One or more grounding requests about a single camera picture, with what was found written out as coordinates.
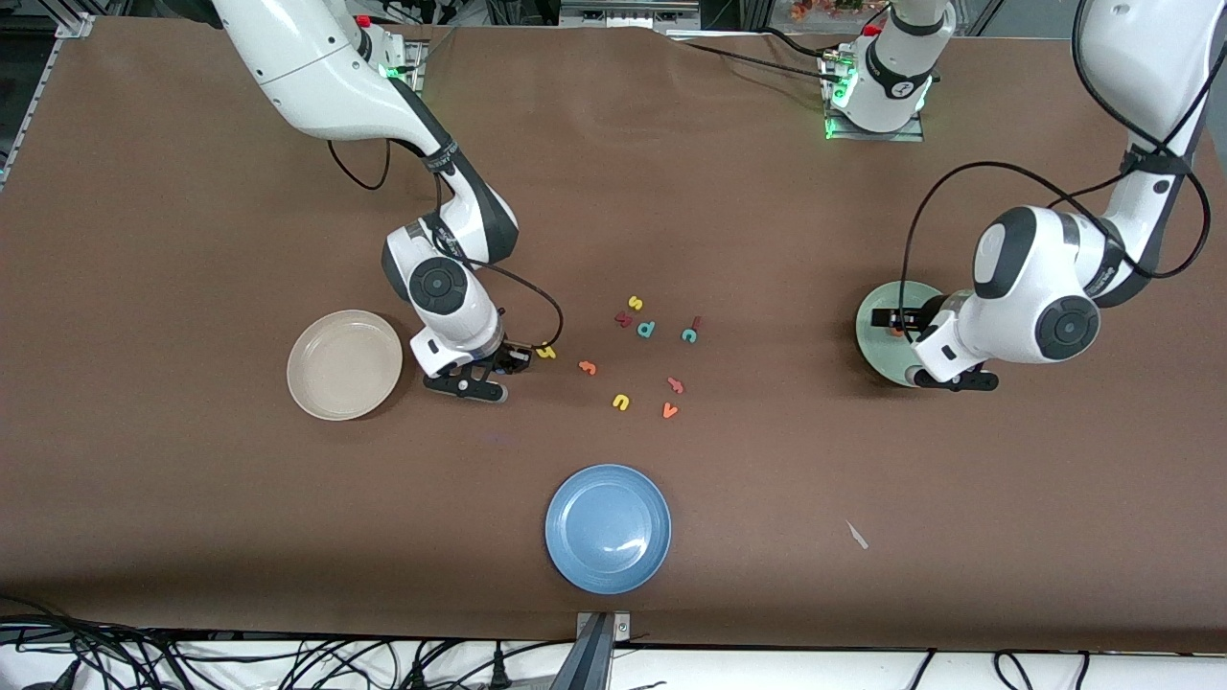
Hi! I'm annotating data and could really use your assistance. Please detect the grey metal box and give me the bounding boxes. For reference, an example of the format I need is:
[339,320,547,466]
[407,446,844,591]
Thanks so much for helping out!
[559,0,701,30]

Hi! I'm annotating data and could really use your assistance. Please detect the tangled black cables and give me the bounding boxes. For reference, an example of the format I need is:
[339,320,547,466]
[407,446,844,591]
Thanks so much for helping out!
[0,594,538,690]

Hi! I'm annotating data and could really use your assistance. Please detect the dark grey mount pole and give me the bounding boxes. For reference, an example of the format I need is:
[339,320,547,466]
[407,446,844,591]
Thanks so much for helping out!
[548,613,614,690]

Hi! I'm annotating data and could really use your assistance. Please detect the green round plate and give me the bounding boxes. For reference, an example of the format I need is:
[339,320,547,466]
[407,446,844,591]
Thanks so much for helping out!
[855,281,950,388]

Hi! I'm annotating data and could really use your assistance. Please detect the aluminium frame rail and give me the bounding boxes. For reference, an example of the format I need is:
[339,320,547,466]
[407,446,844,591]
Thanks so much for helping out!
[0,11,94,188]

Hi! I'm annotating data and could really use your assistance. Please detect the blue round plate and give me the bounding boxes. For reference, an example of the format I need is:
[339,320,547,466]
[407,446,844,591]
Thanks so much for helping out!
[544,464,672,595]

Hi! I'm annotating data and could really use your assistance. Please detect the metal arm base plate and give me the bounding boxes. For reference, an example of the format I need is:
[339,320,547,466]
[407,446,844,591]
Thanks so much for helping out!
[822,48,927,143]
[382,38,428,97]

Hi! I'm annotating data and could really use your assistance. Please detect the beige round plate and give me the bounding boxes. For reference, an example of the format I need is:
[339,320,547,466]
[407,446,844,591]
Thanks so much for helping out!
[287,310,404,422]

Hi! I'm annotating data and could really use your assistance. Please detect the silver clamp bracket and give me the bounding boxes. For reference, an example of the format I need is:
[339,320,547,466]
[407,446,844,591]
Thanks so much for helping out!
[575,611,632,641]

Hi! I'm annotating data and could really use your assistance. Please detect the black base cable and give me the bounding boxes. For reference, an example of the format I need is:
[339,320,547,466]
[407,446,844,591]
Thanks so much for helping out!
[757,27,833,58]
[668,36,845,87]

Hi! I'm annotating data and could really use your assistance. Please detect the black looped cable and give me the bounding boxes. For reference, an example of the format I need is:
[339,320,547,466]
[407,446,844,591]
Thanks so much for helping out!
[993,650,1038,690]

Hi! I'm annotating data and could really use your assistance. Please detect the brown table cover sheet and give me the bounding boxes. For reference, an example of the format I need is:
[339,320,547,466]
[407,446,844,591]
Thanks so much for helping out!
[0,17,1227,655]

